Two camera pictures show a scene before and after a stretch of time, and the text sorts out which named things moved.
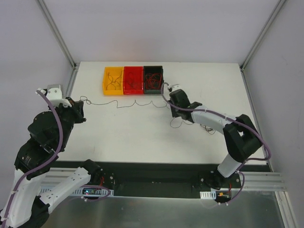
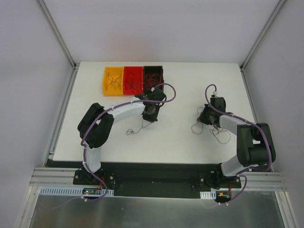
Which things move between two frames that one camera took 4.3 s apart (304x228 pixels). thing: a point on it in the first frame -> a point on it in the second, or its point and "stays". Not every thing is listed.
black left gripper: [77, 111] -> [150, 112]
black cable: [88, 101] -> [130, 131]
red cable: [153, 81] stays
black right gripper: [177, 110] -> [204, 117]
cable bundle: [210, 131] -> [223, 135]
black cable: [112, 80] stays
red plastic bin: [133, 80] stays
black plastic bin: [153, 79] stays
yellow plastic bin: [113, 80] stays
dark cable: [131, 84] stays
